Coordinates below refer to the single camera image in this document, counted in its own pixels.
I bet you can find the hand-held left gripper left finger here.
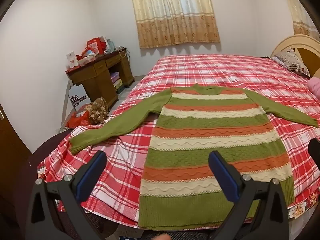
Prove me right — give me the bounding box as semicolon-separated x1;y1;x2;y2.
26;150;108;240

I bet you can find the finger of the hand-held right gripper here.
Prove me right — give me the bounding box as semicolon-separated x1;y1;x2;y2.
308;138;320;172

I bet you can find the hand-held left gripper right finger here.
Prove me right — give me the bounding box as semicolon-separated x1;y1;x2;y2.
208;151;290;240

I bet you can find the green orange striped knit sweater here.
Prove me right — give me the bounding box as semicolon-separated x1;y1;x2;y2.
69;84;319;230

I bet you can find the pink cloth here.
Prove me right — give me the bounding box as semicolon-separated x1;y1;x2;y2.
307;77;320;94

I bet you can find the white paper bag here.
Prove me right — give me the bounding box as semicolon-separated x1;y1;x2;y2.
68;84;91;112

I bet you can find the dark wooden door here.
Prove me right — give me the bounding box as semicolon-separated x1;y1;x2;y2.
0;102;33;205

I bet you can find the grey patterned pillow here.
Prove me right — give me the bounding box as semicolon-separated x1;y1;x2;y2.
271;48;311;78

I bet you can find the brown wooden desk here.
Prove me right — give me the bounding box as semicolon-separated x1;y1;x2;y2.
65;47;135;103

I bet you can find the stack of boxes under desk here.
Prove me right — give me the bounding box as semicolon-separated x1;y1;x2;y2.
110;72;124;94

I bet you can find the bed with red plaid sheet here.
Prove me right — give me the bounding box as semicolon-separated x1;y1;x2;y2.
36;54;320;230

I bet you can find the cream wooden headboard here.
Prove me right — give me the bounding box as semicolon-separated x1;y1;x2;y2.
270;34;320;78

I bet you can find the red and white flat box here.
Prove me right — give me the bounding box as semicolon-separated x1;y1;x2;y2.
77;55;97;67

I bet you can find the white card box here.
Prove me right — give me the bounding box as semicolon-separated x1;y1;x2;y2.
66;51;77;70

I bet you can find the red bags clutter on desk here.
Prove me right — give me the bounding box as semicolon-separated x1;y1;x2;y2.
86;37;107;55

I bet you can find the beige patterned window curtain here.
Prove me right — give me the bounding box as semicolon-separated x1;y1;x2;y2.
282;0;320;40
129;0;221;50

